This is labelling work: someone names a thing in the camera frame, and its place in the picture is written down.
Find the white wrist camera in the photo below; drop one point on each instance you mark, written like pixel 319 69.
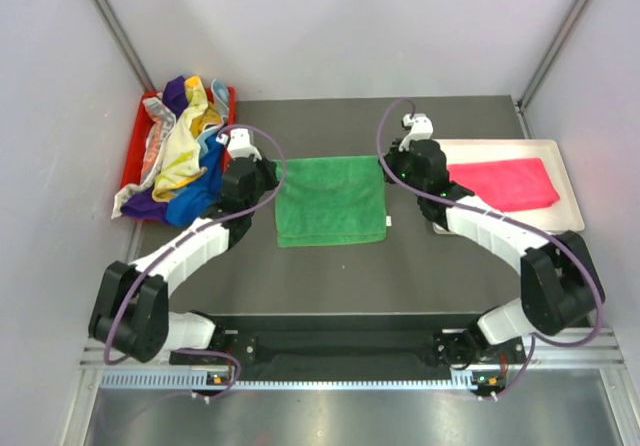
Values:
pixel 237 143
pixel 418 126

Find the white plastic tray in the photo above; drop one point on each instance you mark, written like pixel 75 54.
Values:
pixel 564 214

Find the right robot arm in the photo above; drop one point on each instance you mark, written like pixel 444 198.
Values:
pixel 559 285

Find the purple towel front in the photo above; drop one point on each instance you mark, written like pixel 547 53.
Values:
pixel 141 206

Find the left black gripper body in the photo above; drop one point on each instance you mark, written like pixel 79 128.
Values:
pixel 264 180

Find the purple towel back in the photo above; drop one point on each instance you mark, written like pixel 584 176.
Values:
pixel 174 96

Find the blue towel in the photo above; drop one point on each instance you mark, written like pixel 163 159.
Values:
pixel 196 197

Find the green towel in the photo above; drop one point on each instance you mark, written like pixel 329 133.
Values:
pixel 330 201

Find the aluminium frame rail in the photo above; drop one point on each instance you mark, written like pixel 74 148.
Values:
pixel 486 379

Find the pink towel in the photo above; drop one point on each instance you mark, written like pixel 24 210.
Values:
pixel 508 185

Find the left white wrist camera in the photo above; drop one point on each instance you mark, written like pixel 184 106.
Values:
pixel 237 143

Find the purple towel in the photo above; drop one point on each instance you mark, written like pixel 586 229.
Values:
pixel 174 96
pixel 141 206

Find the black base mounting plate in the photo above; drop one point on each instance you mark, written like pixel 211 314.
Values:
pixel 356 347

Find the red plastic bin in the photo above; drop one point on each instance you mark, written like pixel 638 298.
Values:
pixel 175 160

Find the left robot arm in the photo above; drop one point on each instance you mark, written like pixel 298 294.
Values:
pixel 131 313

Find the yellow patterned towel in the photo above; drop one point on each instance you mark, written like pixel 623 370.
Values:
pixel 181 161

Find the white patterned towel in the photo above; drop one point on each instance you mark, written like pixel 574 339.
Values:
pixel 153 124

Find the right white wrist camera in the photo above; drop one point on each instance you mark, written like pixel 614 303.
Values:
pixel 418 126

